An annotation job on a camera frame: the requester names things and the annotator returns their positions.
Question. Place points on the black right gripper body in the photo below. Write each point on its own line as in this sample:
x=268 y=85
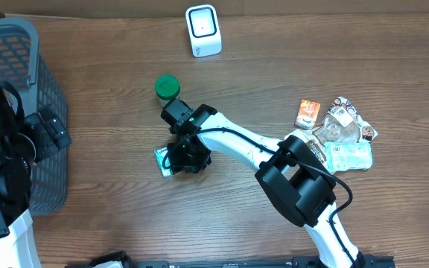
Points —
x=188 y=158

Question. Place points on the teal tissue pack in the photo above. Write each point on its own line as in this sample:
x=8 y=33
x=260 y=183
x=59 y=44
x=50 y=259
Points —
x=160 y=154

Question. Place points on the green lid jar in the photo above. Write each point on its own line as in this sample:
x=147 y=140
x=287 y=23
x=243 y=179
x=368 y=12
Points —
x=167 y=88

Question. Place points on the orange tissue pack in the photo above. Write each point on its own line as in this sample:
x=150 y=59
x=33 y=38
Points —
x=307 y=114

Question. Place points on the light teal wipes pack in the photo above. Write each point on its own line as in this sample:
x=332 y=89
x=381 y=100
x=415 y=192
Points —
x=348 y=156

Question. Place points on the brown snack pouch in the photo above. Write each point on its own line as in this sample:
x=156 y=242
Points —
x=342 y=124

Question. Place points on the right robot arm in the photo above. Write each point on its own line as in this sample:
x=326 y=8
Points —
x=296 y=183

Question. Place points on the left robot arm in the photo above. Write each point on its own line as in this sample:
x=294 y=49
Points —
x=25 y=140

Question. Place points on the white barcode scanner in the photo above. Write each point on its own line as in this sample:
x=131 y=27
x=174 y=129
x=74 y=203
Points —
x=203 y=30

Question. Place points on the grey plastic basket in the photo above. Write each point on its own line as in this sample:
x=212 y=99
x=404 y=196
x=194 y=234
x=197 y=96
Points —
x=22 y=65

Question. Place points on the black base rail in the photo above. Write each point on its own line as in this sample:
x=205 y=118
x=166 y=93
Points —
x=122 y=259

